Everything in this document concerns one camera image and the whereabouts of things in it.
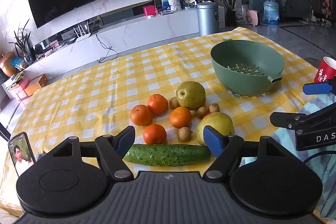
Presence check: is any blue snack bag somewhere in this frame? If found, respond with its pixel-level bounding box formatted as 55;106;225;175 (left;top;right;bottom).
10;57;27;69

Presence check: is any pile of papers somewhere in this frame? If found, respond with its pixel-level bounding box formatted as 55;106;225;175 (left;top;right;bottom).
3;70;27;89

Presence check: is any black smartphone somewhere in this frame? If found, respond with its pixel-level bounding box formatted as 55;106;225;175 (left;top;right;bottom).
7;132;36;177

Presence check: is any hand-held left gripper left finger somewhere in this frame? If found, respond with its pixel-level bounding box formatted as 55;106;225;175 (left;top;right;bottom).
47;126;136;181

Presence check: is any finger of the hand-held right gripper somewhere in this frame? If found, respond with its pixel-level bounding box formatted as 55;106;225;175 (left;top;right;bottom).
303;82;336;95
270;101;336;130

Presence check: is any yellow checked tablecloth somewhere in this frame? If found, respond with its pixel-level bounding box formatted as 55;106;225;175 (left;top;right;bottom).
0;27;326;216

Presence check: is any green cucumber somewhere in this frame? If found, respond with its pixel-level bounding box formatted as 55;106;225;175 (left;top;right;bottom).
123;144;212;167

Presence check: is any green colander bowl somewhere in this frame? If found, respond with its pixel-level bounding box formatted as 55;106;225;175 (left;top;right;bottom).
210;40;286;97

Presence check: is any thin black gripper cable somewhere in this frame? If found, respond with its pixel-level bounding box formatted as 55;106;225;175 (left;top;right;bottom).
303;152;324;165

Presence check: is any olive green pear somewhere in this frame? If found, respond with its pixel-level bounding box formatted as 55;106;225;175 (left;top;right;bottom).
176;81;206;110

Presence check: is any white plastic bag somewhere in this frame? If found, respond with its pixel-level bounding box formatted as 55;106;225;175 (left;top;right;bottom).
235;5;248;25

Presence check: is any pink cardboard box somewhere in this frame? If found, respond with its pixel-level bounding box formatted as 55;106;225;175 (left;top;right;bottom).
7;80;29;101

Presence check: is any black power cable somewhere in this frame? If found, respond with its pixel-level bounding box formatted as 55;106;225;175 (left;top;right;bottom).
96;32;120;63

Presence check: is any orange cardboard box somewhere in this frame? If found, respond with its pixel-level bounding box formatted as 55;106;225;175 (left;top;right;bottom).
25;74;49;97

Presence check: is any orange mandarin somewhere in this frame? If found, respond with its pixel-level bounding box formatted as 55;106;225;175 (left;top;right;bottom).
147;93;168;115
169;106;193;128
143;124;167;145
130;105;153;126

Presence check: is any red cup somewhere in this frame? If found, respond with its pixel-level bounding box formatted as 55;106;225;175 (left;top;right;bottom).
314;56;336;84

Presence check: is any teal fleece cloth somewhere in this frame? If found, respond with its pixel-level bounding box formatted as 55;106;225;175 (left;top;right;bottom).
273;95;336;224

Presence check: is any yellow green pear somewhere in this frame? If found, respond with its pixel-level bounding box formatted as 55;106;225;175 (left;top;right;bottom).
196;112;235;146

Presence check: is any leafy plant in glass vase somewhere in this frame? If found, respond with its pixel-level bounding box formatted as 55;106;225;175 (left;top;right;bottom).
9;19;34;64

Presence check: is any silver trash can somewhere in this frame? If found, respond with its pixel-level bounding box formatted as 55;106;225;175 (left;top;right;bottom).
196;2;219;36

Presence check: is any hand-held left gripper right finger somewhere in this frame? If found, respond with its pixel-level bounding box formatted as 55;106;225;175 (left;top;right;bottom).
203;125;289;180

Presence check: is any blue water bottle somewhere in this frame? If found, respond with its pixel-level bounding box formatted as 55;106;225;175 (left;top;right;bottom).
263;0;279;25

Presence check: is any small pink heater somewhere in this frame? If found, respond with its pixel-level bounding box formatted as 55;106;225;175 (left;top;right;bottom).
246;9;260;26

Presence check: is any white router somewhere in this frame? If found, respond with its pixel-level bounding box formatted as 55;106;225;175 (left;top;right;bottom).
73;21;91;42

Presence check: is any potted snake plant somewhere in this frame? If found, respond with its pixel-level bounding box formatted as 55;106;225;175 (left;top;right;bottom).
206;0;250;28

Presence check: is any white marble tv cabinet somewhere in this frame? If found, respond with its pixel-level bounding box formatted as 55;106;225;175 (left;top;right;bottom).
24;7;226;80

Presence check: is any golden gourd ornament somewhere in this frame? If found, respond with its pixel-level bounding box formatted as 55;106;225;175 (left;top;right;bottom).
0;52;19;77

